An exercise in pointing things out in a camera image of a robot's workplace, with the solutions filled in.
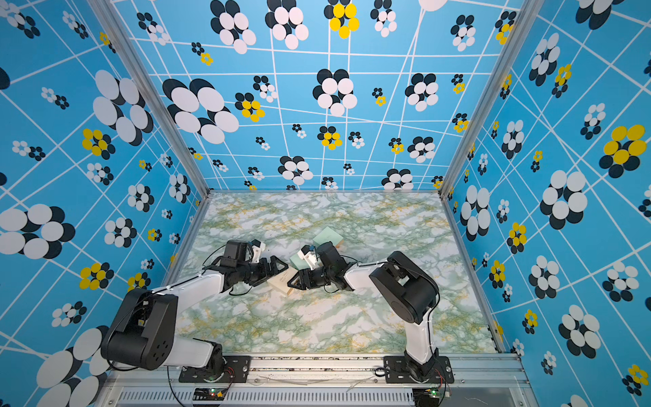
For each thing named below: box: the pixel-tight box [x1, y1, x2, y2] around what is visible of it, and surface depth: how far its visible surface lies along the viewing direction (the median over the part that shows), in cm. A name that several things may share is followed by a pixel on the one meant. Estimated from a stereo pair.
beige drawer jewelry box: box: [267, 266, 299, 296], surface depth 89 cm
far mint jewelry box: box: [311, 226, 345, 249], surface depth 104 cm
